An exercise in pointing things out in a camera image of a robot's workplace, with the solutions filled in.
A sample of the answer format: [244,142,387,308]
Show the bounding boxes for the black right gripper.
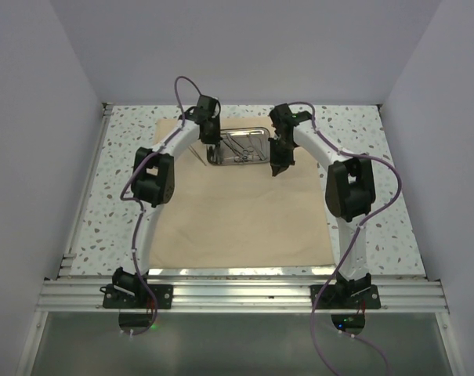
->
[269,136,297,176]

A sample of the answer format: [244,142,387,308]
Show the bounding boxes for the pointed steel tweezers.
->
[189,146,207,166]

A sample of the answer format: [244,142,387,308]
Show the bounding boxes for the beige cloth wrap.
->
[147,116,338,269]

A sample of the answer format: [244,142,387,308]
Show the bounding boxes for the blunt steel forceps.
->
[207,145,217,165]

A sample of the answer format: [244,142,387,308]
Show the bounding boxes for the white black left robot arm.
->
[102,95,221,309]

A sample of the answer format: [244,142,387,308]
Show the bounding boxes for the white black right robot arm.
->
[269,103,375,308]

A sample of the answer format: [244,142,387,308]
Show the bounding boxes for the steel surgical scissors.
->
[223,134,248,163]

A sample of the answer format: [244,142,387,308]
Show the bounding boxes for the steel hemostat clamp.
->
[241,135,255,159]

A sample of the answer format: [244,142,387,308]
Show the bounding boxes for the steel instrument tray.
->
[208,127,270,167]

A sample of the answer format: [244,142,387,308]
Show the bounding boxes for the steel scalpel handle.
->
[250,136,268,161]

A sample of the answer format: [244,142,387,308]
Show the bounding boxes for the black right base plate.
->
[309,284,382,310]

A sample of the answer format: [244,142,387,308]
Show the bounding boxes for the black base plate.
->
[309,284,382,310]
[100,284,174,309]

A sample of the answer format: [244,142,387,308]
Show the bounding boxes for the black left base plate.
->
[100,284,174,309]

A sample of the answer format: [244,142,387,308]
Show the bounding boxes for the aluminium extrusion rail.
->
[35,275,449,313]

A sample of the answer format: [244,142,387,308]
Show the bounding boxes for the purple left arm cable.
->
[119,75,206,338]

